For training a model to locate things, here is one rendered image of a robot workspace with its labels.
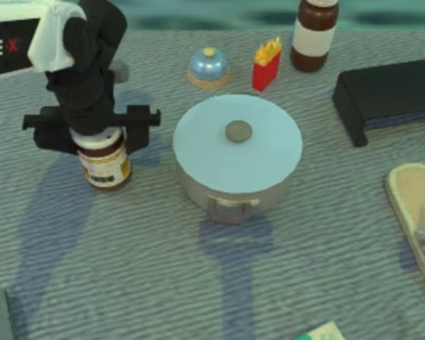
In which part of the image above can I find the red french fries box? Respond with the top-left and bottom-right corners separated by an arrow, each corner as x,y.
251,36 -> 283,93

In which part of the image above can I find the black panel with logo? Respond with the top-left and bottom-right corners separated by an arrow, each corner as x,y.
0,13 -> 40,79

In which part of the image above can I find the green and white box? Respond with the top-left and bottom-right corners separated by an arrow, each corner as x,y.
296,319 -> 356,340

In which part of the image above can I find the blue service bell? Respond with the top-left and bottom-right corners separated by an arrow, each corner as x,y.
187,47 -> 231,90

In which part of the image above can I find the brown jar white lid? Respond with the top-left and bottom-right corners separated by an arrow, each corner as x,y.
73,127 -> 132,193

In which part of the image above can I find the brown bottle with white label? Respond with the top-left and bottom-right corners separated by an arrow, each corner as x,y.
290,0 -> 340,73

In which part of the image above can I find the beige slipper with striped strap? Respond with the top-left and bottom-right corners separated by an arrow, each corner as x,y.
385,162 -> 425,295

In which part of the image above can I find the black stand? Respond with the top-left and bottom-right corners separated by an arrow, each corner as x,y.
331,56 -> 425,148

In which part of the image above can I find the metal pot with lid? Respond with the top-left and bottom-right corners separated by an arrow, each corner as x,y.
172,93 -> 303,225

